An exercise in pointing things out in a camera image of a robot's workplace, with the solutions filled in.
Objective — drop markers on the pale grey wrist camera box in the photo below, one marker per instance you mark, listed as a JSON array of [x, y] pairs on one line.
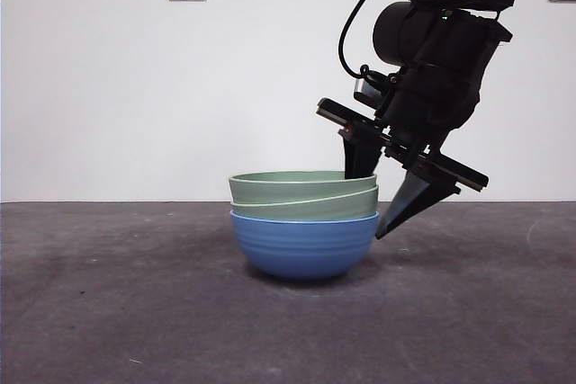
[[369, 87]]

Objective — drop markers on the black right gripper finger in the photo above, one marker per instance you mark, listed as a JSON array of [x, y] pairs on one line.
[[360, 157], [414, 199]]

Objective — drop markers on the green ribbed bowl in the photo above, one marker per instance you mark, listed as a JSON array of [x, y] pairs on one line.
[[297, 188], [333, 211]]

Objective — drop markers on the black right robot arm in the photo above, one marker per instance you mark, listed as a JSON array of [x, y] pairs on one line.
[[454, 29]]

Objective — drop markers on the blue ribbed bowl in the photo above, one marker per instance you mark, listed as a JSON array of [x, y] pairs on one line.
[[303, 249]]

